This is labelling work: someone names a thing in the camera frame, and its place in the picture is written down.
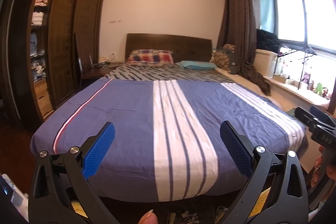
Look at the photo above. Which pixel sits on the white storage box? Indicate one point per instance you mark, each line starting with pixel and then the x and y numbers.
pixel 265 62

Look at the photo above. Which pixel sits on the dark brown curtain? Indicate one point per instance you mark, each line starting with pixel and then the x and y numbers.
pixel 239 29

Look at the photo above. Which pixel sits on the window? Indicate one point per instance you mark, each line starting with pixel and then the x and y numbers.
pixel 306 24

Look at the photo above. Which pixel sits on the green frog toy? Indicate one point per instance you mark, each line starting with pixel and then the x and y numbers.
pixel 319 89

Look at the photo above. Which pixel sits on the person's right hand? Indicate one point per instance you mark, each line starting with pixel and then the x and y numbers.
pixel 330 171

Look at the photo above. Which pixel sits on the brown patterned cushion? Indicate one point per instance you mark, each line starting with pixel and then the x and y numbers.
pixel 225 58

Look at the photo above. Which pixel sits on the person's left hand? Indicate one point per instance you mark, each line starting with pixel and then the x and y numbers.
pixel 148 218

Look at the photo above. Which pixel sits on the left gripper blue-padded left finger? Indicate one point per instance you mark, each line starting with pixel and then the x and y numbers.
pixel 95 148

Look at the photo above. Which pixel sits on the plaid red blue pillow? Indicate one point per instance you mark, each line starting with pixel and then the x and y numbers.
pixel 150 58

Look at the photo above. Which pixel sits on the black white zigzag blanket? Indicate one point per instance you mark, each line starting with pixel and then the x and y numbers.
pixel 134 73

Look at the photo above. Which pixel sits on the dark wooden headboard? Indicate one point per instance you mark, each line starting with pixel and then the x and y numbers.
pixel 183 47

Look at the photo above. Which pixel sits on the teal pillow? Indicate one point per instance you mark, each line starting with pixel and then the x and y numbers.
pixel 197 65

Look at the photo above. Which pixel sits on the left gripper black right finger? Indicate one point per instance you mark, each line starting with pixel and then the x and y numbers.
pixel 238 147

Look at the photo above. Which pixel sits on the dark wooden wardrobe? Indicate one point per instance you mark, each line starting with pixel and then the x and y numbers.
pixel 46 48

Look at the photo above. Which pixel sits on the blue striped bed cover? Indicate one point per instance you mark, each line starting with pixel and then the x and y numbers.
pixel 167 145

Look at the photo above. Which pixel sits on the dark wooden nightstand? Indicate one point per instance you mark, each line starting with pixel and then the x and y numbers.
pixel 89 76

